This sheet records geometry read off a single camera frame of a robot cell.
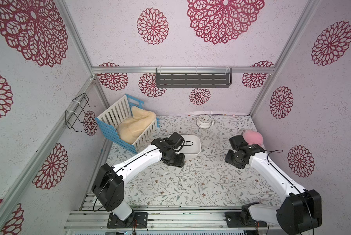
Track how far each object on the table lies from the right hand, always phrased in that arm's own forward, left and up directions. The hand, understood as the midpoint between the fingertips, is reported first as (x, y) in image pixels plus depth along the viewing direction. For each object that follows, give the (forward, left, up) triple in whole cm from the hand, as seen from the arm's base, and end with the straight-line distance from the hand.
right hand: (232, 162), depth 83 cm
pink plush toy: (+20, -19, -3) cm, 28 cm away
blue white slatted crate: (+28, +78, +5) cm, 83 cm away
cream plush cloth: (+26, +65, -1) cm, 70 cm away
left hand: (-3, +29, +3) cm, 30 cm away
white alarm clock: (+38, +11, -7) cm, 40 cm away
